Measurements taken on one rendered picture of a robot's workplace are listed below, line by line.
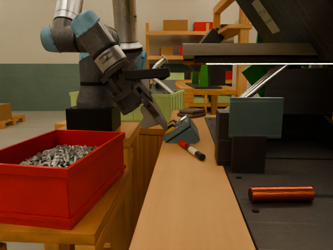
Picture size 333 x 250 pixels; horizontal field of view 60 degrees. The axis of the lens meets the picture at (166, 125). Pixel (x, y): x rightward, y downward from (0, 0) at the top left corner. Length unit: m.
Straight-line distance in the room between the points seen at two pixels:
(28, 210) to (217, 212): 0.36
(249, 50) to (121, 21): 0.71
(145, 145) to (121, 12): 0.72
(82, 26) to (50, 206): 0.43
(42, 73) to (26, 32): 1.08
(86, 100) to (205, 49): 0.75
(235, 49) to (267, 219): 0.25
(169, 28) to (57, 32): 6.58
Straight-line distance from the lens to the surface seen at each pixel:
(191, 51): 0.46
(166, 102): 1.57
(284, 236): 0.38
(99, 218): 0.62
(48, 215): 0.60
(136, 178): 1.35
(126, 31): 1.11
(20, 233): 0.63
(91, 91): 1.15
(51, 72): 8.34
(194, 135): 0.76
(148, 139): 1.52
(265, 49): 0.48
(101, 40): 0.76
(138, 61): 1.11
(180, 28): 7.42
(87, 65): 1.16
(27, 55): 8.56
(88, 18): 0.78
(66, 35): 0.90
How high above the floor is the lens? 1.09
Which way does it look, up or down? 11 degrees down
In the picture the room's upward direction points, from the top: straight up
